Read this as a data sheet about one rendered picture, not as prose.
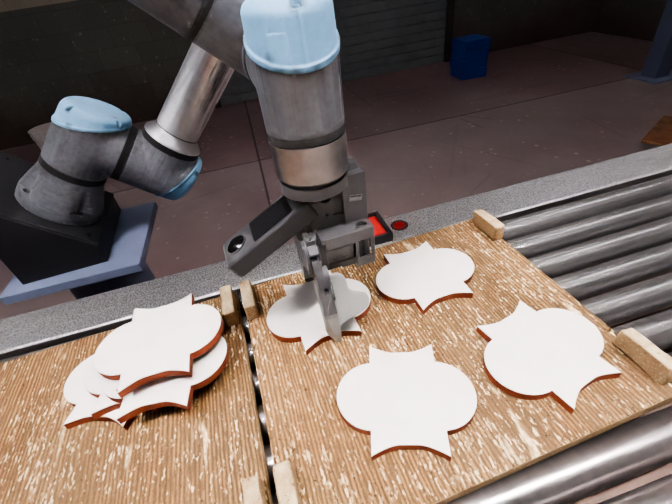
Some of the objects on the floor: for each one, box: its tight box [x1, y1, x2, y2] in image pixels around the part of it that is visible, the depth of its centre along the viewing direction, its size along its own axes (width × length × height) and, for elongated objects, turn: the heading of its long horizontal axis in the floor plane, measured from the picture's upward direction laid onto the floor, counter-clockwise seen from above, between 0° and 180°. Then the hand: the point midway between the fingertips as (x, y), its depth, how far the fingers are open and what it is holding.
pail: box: [28, 122, 51, 150], centre depth 360 cm, size 30×30×37 cm
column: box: [0, 202, 158, 305], centre depth 112 cm, size 38×38×87 cm
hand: (319, 308), depth 51 cm, fingers open, 11 cm apart
